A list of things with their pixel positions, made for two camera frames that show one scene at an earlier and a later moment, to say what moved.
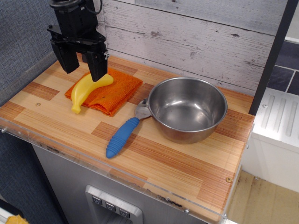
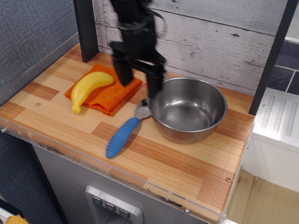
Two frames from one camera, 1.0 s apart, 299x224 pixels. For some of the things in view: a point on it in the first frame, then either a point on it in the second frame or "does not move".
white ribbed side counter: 272,152 does not move
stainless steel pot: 186,110 does not move
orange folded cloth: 108,99 does not move
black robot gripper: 76,29 to 139,44
